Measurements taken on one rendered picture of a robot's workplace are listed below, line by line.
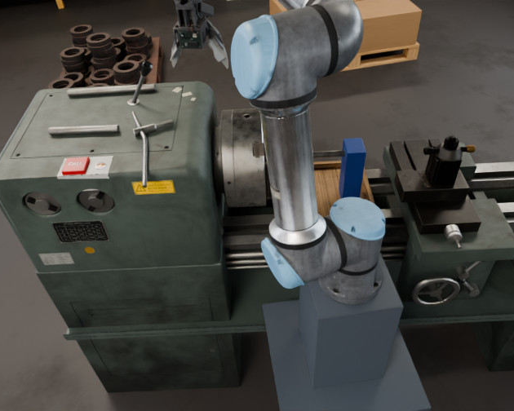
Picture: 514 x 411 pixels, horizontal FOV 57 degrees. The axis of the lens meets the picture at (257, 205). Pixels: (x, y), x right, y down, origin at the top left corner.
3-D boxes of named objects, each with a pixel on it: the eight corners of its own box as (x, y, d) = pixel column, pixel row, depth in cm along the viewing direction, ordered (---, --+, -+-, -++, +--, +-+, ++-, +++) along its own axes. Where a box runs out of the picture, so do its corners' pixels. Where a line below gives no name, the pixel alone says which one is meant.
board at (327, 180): (289, 241, 155) (289, 233, 153) (282, 171, 181) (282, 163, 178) (380, 237, 155) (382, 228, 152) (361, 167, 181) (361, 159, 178)
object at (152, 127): (172, 123, 139) (134, 134, 136) (170, 117, 137) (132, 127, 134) (175, 127, 137) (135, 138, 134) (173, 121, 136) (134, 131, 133)
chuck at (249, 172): (239, 227, 152) (231, 146, 131) (240, 167, 176) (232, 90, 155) (267, 226, 152) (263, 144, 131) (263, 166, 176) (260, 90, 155)
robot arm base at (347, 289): (390, 299, 110) (396, 272, 103) (326, 308, 109) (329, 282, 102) (369, 250, 121) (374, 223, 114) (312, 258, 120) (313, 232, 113)
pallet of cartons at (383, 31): (388, 24, 473) (396, -22, 443) (422, 65, 409) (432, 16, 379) (266, 35, 466) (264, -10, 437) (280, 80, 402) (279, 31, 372)
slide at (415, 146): (419, 235, 147) (422, 224, 144) (388, 150, 178) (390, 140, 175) (478, 232, 147) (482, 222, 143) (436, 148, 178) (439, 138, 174)
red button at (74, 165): (63, 177, 124) (60, 171, 123) (69, 163, 129) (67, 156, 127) (86, 176, 124) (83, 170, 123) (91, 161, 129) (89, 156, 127)
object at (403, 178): (401, 202, 151) (404, 191, 148) (393, 182, 158) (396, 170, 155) (465, 199, 151) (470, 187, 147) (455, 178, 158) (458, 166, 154)
